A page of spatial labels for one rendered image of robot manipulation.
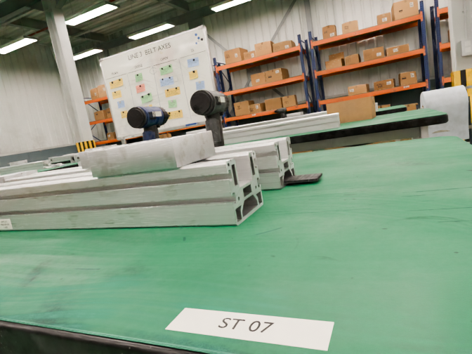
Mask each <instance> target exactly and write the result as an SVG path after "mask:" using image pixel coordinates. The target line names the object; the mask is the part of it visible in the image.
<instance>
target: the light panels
mask: <svg viewBox="0 0 472 354"><path fill-rule="evenodd" d="M245 1H248V0H236V1H232V2H230V3H227V4H224V5H222V6H218V7H215V8H212V9H213V10H215V11H220V10H222V9H224V8H228V7H231V6H234V5H237V4H240V3H243V2H245ZM114 8H116V7H114V6H110V5H105V6H103V7H100V8H97V9H95V10H94V11H91V12H89V13H86V14H83V15H81V16H79V17H77V18H74V19H72V20H69V21H67V22H65V23H66V24H70V25H76V24H78V23H80V22H83V21H85V20H88V19H90V18H93V17H95V16H97V15H100V14H102V13H105V12H108V11H111V10H112V9H114ZM170 27H173V26H172V25H164V26H161V27H158V28H155V29H152V30H150V31H147V32H144V33H141V34H138V35H136V36H133V37H129V38H132V39H138V38H141V37H144V36H147V35H149V34H152V33H155V32H158V31H161V30H165V29H167V28H170ZM33 41H36V40H33V39H24V40H22V41H19V42H17V43H15V44H12V45H10V46H7V47H5V48H3V49H0V53H7V52H9V51H12V50H14V49H17V48H20V47H21V46H24V45H27V44H29V43H32V42H33ZM97 52H100V51H99V50H93V51H89V52H87V53H83V54H81V55H78V56H75V57H74V60H76V59H79V58H83V57H85V56H88V55H91V54H94V53H97Z"/></svg>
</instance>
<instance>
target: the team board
mask: <svg viewBox="0 0 472 354"><path fill-rule="evenodd" d="M99 63H100V68H101V72H102V75H103V81H104V84H105V90H106V94H107V99H108V103H109V106H110V112H111V115H112V121H113V124H114V129H115V133H116V137H117V140H120V141H121V142H122V145H124V144H126V140H125V139H127V138H135V137H139V136H143V132H144V130H143V129H135V128H133V127H131V126H130V125H129V123H128V122H127V118H126V116H127V112H128V111H129V110H130V109H131V108H132V107H163V108H164V109H165V110H166V111H167V112H168V113H169V115H170V117H169V119H168V121H167V122H166V123H165V124H164V125H162V126H160V128H158V131H159V133H162V132H166V131H173V130H178V129H185V128H189V127H194V126H201V125H205V121H206V119H205V117H204V116H202V115H198V114H195V113H194V112H193V111H192V109H191V107H190V99H191V96H192V95H193V93H194V92H196V91H201V90H208V91H217V88H216V81H215V76H214V69H213V65H212V60H211V53H210V48H209V41H208V36H207V29H206V26H204V25H201V26H199V27H196V28H194V29H190V30H188V31H185V32H181V33H179V34H175V35H173V36H170V37H167V38H164V39H160V40H158V41H154V42H151V43H148V44H145V45H142V46H139V47H136V48H132V49H130V50H127V51H124V52H121V53H118V54H115V55H111V56H109V57H106V58H101V59H100V60H99Z"/></svg>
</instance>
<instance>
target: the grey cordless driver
mask: <svg viewBox="0 0 472 354"><path fill-rule="evenodd" d="M228 106H229V100H228V98H227V96H226V95H225V94H224V93H220V92H218V91H208V90H201V91H196V92H194V93H193V95H192V96H191V99H190V107H191V109H192V111H193V112H194V113H195V114H198V115H202V116H204V117H205V119H206V121H205V126H206V131H211V132H212V136H213V140H214V147H215V148H216V147H221V146H225V144H224V139H223V130H222V124H221V116H222V115H224V112H225V111H227V109H228Z"/></svg>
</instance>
